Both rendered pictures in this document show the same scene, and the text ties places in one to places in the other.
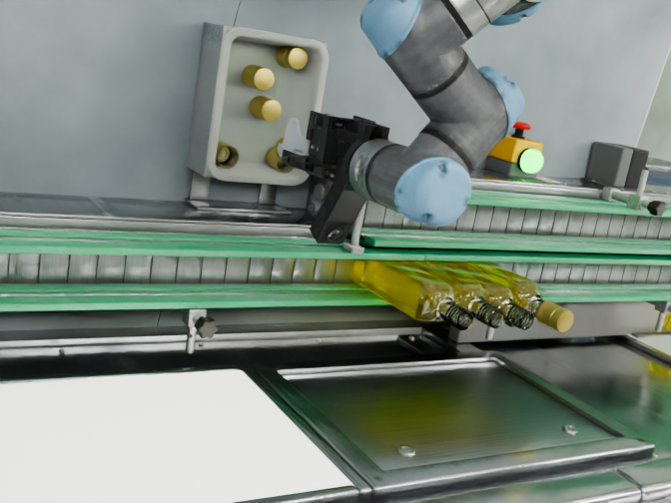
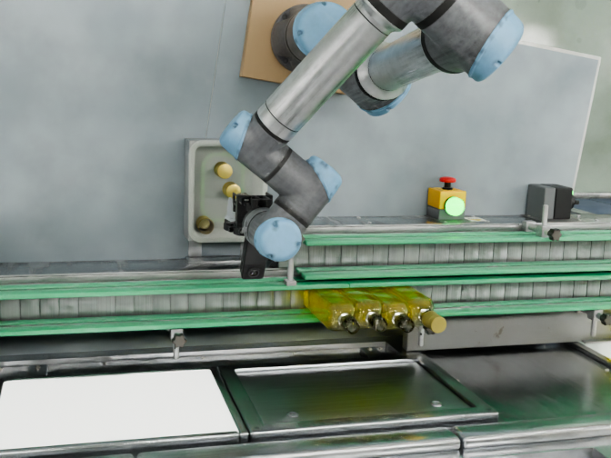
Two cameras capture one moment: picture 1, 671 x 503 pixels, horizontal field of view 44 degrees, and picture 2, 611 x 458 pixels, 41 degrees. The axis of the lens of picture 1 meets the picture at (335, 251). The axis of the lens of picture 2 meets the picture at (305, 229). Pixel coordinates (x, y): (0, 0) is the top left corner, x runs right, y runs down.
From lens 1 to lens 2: 68 cm
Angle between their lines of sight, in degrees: 16
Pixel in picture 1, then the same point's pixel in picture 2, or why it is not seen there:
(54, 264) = (87, 304)
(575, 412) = (453, 393)
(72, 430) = (78, 402)
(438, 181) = (273, 233)
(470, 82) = (292, 168)
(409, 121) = (354, 185)
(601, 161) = (533, 199)
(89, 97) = (113, 195)
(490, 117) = (311, 188)
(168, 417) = (141, 395)
